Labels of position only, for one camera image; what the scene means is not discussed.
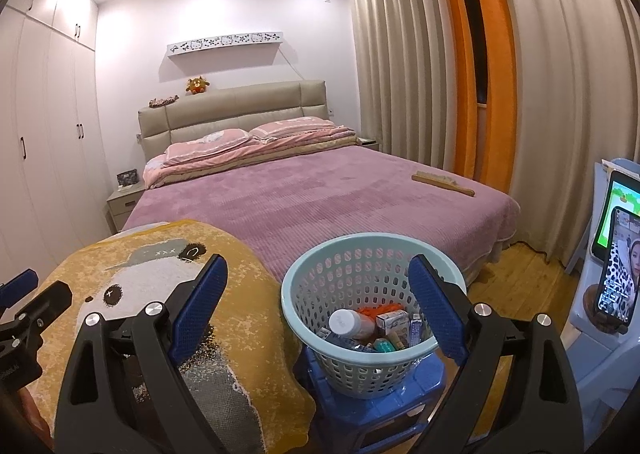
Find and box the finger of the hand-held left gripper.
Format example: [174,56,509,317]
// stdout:
[0,280,74,341]
[0,270,40,309]

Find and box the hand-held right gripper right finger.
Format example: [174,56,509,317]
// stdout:
[407,255,586,454]

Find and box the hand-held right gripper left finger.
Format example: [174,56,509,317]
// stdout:
[52,254,231,454]

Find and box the light blue perforated basket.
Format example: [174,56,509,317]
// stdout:
[281,233,468,400]

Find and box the small white green box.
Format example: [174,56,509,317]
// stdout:
[376,311,410,335]

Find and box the orange wrapper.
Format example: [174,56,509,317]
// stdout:
[357,304,406,320]

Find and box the yellow panda blanket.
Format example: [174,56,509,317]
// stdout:
[25,219,316,454]

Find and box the white capped bottle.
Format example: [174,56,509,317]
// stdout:
[328,309,378,340]

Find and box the beige nightstand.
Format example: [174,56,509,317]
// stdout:
[106,181,147,235]

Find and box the wooden bed brush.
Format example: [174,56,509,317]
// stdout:
[411,171,476,197]

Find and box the blue plastic stool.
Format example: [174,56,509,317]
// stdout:
[292,344,451,454]

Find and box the white wardrobe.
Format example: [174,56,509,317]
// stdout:
[0,0,118,295]

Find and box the purple bed cover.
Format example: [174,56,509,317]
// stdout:
[120,149,521,285]

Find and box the pink pillow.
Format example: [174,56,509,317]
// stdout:
[164,128,251,167]
[248,116,336,142]

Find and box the black smartphone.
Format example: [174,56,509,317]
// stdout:
[595,206,640,322]

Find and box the beige upholstered headboard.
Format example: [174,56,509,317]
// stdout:
[137,80,328,160]

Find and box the pink folded quilt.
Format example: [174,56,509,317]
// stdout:
[142,126,358,190]

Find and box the tablet with green screen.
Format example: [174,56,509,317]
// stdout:
[590,168,640,260]

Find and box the orange curtain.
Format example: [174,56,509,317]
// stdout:
[427,0,478,180]
[460,0,518,195]

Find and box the beige curtain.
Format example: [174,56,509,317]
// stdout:
[345,0,478,180]
[492,0,640,265]

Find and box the dark window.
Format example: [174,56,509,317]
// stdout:
[455,0,491,107]

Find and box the white decorated wall shelf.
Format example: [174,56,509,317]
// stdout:
[166,30,285,57]

